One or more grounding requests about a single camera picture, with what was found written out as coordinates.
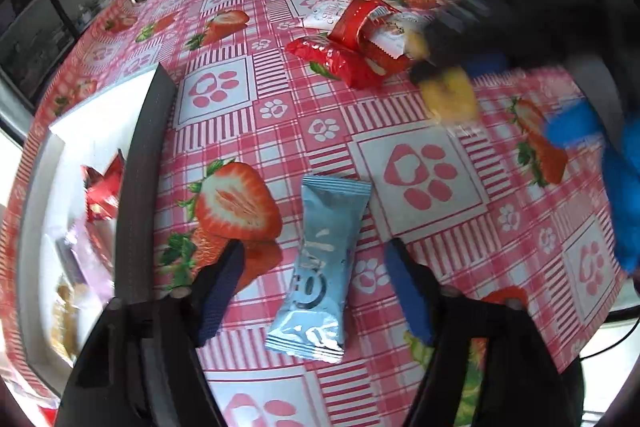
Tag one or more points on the pink strawberry print tablecloth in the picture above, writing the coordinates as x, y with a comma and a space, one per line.
310, 127

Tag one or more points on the purple snack packet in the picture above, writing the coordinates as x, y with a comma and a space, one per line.
82, 252

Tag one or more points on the yellow snack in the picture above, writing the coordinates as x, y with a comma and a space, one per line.
450, 97

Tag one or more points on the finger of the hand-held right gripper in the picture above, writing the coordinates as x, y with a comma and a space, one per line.
450, 32
487, 64

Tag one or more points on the brown snack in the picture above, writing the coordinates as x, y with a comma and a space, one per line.
65, 317

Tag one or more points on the blue snack packet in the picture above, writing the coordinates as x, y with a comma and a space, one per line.
320, 257

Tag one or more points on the person's right hand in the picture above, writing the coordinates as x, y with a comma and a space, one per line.
625, 187

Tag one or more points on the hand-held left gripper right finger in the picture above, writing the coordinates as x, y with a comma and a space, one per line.
407, 292

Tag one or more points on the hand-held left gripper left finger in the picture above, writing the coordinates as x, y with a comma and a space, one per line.
220, 292

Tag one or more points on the white box with grey rim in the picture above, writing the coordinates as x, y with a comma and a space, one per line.
145, 157

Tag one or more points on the glass shelf cabinet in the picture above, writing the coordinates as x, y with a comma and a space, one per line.
45, 7

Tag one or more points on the red white snack packet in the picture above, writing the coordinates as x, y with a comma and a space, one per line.
390, 42

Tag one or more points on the crumpled red snack packet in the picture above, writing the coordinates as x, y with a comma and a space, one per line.
102, 194

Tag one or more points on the white pink snack packet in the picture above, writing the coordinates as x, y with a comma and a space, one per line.
320, 14

